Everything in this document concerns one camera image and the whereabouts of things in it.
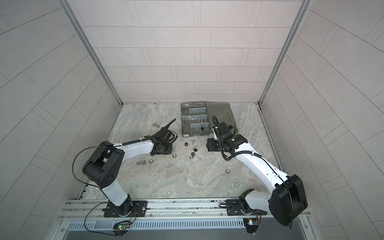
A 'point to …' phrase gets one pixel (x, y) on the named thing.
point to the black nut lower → (193, 154)
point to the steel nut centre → (174, 156)
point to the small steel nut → (191, 157)
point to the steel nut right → (227, 171)
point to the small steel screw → (193, 141)
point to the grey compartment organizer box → (197, 117)
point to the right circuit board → (251, 224)
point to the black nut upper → (186, 144)
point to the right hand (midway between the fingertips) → (209, 145)
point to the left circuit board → (122, 225)
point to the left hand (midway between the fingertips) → (173, 147)
